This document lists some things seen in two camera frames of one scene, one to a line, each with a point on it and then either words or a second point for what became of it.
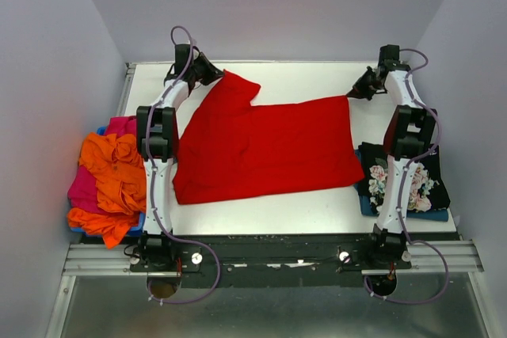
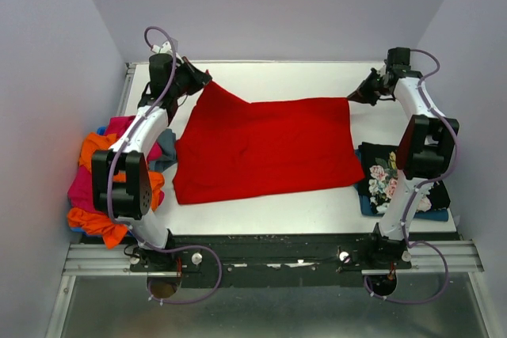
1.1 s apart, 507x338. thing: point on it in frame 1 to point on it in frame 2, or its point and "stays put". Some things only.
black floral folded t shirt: x=429 y=191 stays put
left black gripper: x=211 y=72 to x=199 y=77
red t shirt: x=229 y=147 stays put
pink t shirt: x=82 y=193 stays put
